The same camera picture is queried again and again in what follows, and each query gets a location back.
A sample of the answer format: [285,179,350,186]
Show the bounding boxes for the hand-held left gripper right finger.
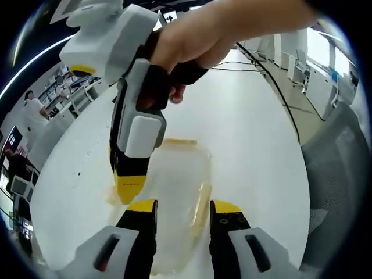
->
[209,199,303,279]

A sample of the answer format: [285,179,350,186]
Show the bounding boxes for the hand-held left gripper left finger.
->
[65,199,159,279]

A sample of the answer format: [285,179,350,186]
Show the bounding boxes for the clear box with yellow plastic buckles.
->
[98,138,215,276]

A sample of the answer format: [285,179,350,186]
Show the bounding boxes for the person's right hand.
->
[148,5,239,103]

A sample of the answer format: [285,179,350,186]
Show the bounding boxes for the white office chair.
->
[67,86,98,117]

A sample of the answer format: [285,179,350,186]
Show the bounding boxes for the long ceiling light strip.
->
[0,62,63,98]

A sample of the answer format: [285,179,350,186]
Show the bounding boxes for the grey mesh office chair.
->
[300,101,370,279]

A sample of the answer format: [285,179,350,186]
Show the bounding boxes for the row of white desks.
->
[286,28,362,109]

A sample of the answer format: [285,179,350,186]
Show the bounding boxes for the thin black cable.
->
[209,60,326,121]

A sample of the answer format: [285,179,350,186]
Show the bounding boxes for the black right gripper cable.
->
[234,42,301,141]

